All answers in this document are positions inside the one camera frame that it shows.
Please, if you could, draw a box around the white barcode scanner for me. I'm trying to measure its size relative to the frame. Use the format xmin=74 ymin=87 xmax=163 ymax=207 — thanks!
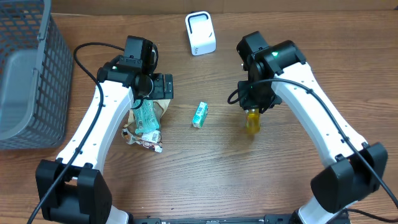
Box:
xmin=185 ymin=11 xmax=216 ymax=56

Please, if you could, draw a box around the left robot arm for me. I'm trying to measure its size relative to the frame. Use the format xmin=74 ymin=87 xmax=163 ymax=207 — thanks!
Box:
xmin=28 ymin=35 xmax=174 ymax=223

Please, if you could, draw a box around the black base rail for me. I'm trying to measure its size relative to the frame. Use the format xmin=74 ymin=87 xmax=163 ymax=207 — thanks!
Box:
xmin=129 ymin=213 xmax=300 ymax=224

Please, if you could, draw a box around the green Kleenex tissue pack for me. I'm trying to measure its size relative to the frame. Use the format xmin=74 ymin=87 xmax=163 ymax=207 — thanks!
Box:
xmin=192 ymin=101 xmax=208 ymax=128

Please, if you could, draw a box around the dark grey plastic basket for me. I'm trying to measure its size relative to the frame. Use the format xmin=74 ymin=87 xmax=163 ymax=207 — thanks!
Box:
xmin=1 ymin=1 xmax=73 ymax=150

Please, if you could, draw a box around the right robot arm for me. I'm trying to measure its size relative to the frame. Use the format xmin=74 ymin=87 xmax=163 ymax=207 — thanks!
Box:
xmin=228 ymin=32 xmax=388 ymax=223

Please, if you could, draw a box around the brown patterned snack bag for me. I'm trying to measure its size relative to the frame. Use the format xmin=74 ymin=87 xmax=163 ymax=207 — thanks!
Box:
xmin=121 ymin=100 xmax=170 ymax=152

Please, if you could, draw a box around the mint green wipes pack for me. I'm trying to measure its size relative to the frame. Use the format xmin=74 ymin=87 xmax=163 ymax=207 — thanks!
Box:
xmin=133 ymin=100 xmax=160 ymax=134

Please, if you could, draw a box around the clear plastic bottle grey cap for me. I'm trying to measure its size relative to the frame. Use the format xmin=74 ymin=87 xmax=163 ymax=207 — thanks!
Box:
xmin=245 ymin=109 xmax=261 ymax=134

